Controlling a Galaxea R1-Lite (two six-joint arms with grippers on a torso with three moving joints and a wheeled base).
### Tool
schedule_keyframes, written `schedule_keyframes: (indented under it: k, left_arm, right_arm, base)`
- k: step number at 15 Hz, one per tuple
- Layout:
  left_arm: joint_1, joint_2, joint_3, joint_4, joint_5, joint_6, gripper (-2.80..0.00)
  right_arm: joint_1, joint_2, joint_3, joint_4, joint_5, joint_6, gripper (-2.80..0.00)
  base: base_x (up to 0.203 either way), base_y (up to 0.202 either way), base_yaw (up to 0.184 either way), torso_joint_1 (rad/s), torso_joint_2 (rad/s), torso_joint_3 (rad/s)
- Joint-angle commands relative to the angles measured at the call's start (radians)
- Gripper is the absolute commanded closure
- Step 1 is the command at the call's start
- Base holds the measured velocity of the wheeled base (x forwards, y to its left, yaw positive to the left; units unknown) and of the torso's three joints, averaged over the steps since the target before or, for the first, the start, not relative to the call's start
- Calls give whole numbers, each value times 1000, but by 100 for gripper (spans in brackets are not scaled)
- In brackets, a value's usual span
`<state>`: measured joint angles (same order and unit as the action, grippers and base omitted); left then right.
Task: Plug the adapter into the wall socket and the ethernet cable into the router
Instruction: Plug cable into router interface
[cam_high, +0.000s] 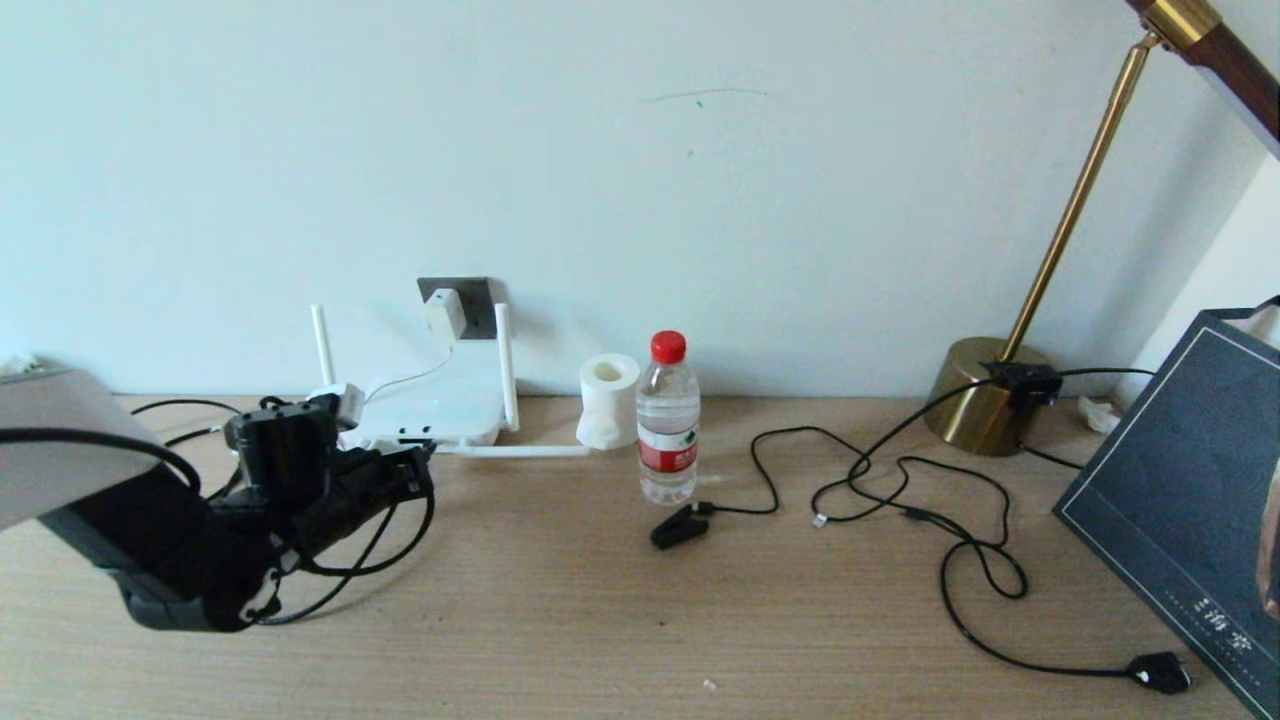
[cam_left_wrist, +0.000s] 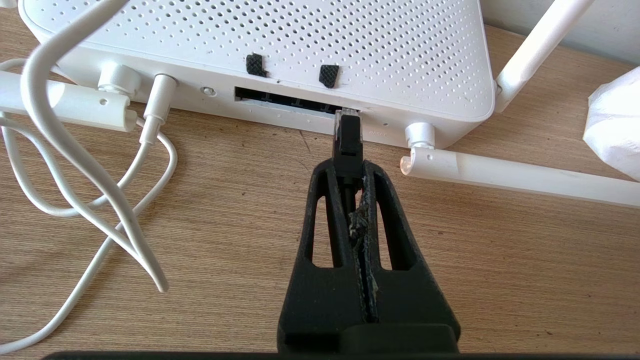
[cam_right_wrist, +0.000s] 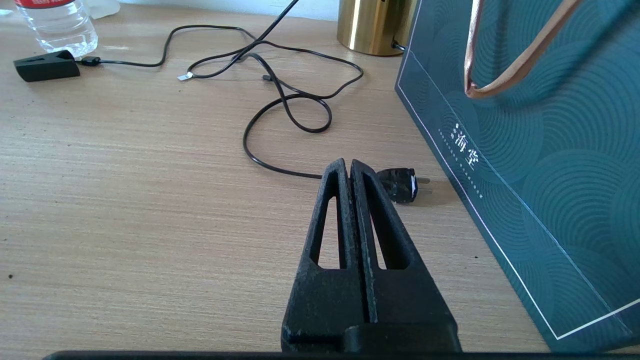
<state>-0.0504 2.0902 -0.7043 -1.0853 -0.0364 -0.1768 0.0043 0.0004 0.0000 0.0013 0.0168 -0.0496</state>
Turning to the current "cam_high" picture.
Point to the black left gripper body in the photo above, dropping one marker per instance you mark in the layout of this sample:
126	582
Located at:
380	485

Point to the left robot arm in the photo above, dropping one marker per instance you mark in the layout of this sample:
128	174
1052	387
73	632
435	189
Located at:
160	545

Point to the white router with antennas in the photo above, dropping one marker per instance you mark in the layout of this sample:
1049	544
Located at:
440	410

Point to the white toilet paper roll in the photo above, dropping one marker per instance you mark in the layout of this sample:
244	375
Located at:
608	410

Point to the red-capped water bottle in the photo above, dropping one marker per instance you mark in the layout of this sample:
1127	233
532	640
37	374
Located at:
668	440

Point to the black clip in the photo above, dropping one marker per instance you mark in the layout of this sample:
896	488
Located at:
675	530

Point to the brass desk lamp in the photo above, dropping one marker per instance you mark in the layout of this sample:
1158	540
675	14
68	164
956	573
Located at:
975	400

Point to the black box on lamp base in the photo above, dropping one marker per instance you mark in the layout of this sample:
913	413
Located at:
1025	385

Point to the crumpled white tissue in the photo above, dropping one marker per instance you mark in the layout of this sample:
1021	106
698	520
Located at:
1099	415

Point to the dark blue paper bag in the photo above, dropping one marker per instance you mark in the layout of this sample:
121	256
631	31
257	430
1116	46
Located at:
1180	490

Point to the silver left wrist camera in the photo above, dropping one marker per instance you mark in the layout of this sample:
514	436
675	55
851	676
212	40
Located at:
338	405

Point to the grey wall socket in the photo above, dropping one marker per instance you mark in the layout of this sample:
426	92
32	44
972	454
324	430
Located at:
480	300

